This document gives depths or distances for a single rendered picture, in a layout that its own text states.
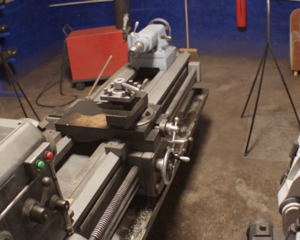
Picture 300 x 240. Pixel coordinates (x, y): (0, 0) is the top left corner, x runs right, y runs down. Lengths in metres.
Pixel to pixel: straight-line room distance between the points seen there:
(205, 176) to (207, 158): 0.28
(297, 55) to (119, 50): 2.48
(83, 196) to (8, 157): 0.59
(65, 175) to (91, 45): 3.01
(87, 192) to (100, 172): 0.16
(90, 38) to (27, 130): 3.63
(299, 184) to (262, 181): 1.25
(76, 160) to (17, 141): 0.97
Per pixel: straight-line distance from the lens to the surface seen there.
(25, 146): 1.16
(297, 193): 1.79
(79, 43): 4.78
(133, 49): 2.57
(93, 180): 1.69
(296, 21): 5.46
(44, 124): 1.50
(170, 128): 1.94
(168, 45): 3.05
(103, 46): 4.75
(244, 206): 2.73
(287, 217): 1.83
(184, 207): 2.72
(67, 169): 2.02
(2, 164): 1.09
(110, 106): 1.80
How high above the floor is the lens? 1.84
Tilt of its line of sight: 27 degrees down
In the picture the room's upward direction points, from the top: 6 degrees counter-clockwise
